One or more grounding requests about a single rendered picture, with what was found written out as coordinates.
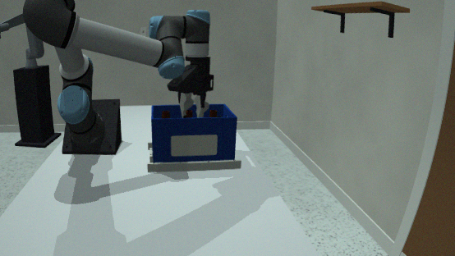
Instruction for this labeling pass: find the blue crate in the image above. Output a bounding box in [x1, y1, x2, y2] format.
[151, 104, 237, 162]

